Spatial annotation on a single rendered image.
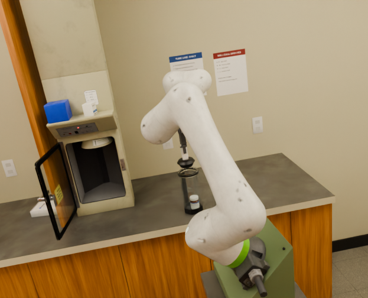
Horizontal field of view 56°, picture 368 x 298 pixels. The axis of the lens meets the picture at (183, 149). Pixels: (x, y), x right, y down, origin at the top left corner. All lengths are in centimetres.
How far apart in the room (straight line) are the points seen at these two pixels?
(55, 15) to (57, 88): 34
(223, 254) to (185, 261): 79
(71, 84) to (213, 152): 101
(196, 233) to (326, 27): 180
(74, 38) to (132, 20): 52
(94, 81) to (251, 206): 112
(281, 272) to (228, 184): 34
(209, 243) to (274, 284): 25
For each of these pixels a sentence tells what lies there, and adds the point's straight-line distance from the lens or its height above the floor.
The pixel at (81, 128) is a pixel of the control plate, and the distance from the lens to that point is 180.
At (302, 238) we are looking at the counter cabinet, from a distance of 203.
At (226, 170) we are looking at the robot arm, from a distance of 101.
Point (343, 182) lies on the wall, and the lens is 288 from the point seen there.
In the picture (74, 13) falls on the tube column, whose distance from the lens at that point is 182.
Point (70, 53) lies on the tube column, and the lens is 183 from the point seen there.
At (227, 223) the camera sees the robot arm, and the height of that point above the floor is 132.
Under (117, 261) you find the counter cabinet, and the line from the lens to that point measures 188.
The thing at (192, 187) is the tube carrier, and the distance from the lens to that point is 176.
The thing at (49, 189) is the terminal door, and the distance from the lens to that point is 173.
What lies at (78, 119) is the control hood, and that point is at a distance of 176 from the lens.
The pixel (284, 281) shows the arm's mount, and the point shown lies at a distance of 120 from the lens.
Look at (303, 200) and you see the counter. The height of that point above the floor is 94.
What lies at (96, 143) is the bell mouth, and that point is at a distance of 191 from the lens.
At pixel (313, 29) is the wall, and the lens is 250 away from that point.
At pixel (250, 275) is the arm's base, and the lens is 115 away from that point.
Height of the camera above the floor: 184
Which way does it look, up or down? 19 degrees down
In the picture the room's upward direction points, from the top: 8 degrees counter-clockwise
